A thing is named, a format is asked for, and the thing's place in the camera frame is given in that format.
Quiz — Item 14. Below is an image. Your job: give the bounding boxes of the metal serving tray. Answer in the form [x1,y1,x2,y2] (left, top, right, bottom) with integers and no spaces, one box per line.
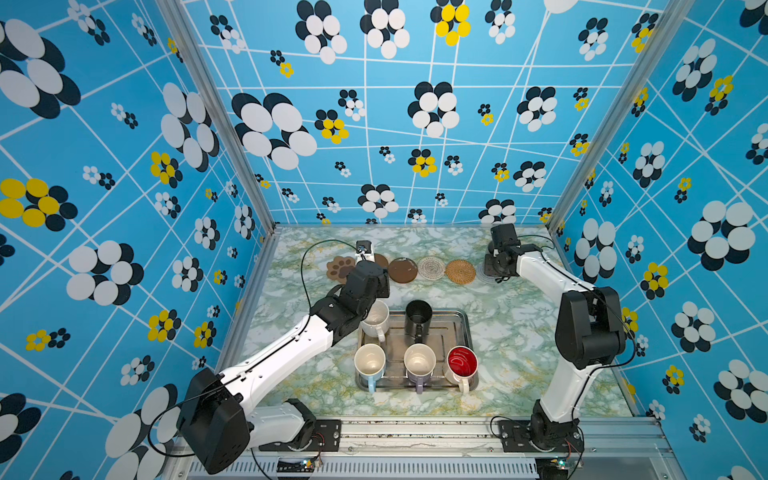
[355,309,479,393]

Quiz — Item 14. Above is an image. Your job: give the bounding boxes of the multicolour woven round coaster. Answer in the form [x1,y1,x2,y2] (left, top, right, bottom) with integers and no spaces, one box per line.
[417,256,446,281]

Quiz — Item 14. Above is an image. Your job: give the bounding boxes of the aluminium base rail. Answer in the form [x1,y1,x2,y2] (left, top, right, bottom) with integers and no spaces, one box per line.
[161,415,685,480]

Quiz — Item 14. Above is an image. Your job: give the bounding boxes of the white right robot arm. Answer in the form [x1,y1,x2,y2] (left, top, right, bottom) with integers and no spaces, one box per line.
[483,224,627,450]

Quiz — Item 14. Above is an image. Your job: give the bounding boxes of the tan rattan round coaster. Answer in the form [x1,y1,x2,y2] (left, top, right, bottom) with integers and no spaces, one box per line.
[445,259,476,285]

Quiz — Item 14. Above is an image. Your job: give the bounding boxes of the red interior white mug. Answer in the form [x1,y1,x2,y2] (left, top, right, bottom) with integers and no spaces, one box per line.
[443,346,479,395]

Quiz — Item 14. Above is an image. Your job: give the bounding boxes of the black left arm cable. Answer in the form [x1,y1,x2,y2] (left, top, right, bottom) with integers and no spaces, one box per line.
[298,238,361,319]

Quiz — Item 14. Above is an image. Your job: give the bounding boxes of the aluminium corner post right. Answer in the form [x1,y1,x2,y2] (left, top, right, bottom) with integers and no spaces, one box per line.
[547,0,695,235]

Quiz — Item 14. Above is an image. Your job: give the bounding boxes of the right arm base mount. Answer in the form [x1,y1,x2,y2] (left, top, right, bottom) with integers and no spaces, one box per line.
[491,416,584,455]

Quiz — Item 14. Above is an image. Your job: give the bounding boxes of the dark brown round wooden coaster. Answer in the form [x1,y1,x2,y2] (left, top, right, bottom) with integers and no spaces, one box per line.
[374,253,389,269]

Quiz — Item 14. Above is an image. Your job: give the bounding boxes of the paw print cork coaster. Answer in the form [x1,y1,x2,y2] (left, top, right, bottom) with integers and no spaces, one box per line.
[326,256,356,284]

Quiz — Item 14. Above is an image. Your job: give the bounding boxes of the white mug blue handle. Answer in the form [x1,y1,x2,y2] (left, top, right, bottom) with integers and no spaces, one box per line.
[354,344,386,393]

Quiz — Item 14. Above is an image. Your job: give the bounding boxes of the aluminium corner post left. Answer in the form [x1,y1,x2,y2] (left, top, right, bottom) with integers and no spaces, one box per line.
[157,0,276,237]

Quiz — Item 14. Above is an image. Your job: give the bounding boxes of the rusty brown round coaster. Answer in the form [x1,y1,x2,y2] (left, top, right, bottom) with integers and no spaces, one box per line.
[388,257,418,284]

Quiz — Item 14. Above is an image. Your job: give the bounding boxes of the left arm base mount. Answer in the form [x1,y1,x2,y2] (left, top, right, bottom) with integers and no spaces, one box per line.
[257,419,342,453]

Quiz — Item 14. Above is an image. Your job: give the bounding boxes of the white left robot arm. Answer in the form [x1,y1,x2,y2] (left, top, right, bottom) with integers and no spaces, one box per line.
[177,254,389,475]

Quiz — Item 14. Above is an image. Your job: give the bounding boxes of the aluminium corner post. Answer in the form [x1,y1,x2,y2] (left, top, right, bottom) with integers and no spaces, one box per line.
[157,0,276,237]
[547,0,695,235]

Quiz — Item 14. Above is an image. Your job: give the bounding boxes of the white mug purple handle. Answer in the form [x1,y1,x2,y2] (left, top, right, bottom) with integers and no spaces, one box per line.
[403,343,437,395]

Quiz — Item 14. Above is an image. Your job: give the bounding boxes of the black metal mug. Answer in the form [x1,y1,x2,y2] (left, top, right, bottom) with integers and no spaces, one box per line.
[404,300,433,343]

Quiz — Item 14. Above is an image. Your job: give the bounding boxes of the white ceramic mug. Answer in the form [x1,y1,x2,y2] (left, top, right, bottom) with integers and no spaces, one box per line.
[360,299,390,343]

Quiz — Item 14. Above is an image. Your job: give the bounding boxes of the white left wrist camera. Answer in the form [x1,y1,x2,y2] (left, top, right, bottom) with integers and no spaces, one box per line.
[355,240,375,263]

